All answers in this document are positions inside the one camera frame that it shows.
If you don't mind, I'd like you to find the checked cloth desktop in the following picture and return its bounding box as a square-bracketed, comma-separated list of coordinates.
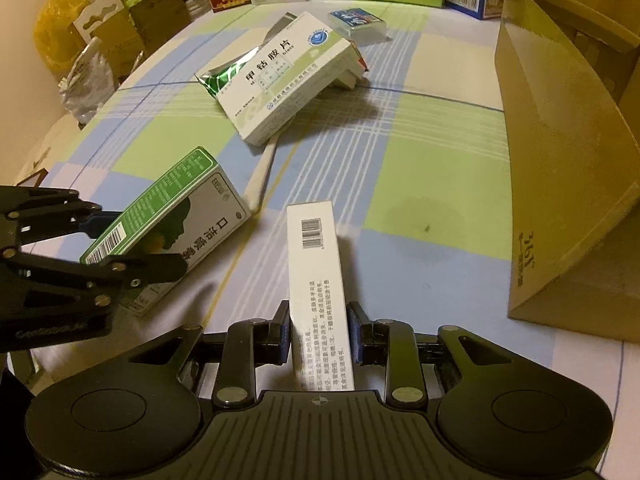
[0, 1, 640, 480]

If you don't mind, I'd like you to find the large cardboard box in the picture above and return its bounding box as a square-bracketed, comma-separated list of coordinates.
[494, 0, 640, 347]

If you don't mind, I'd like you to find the clear plastic bag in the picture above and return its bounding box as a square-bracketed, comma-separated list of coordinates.
[58, 39, 120, 127]

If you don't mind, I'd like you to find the green and white medicine box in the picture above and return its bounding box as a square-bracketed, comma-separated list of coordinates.
[79, 145, 252, 317]

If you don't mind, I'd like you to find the yellow plastic bag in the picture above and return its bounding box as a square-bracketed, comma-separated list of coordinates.
[33, 0, 97, 72]

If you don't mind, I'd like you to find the large white medicine box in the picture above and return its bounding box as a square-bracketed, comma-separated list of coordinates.
[214, 11, 362, 147]

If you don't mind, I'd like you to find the blue white box clear case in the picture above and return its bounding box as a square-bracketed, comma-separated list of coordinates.
[328, 6, 389, 42]

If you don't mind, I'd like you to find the brown box with hang tabs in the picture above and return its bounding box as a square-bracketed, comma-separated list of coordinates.
[71, 0, 147, 83]

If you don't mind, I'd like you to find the white square plastic case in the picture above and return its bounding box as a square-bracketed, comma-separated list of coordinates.
[332, 67, 366, 92]

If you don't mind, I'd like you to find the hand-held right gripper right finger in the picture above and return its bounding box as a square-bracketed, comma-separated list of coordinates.
[347, 301, 497, 407]

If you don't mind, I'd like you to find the silver green foil pouch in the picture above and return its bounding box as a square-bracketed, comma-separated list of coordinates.
[194, 46, 262, 100]

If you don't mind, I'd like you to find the white stick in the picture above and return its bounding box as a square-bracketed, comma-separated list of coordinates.
[243, 138, 279, 214]

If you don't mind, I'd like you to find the dark brown cardboard box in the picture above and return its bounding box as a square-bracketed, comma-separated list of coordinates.
[127, 0, 193, 52]

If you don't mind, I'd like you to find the long white barcode box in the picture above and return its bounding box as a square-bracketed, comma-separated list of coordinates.
[285, 201, 357, 392]

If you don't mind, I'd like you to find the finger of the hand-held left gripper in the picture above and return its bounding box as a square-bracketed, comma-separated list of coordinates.
[0, 185, 124, 257]
[0, 247, 187, 319]

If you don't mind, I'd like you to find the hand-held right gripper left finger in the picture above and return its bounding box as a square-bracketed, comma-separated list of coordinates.
[130, 300, 292, 408]

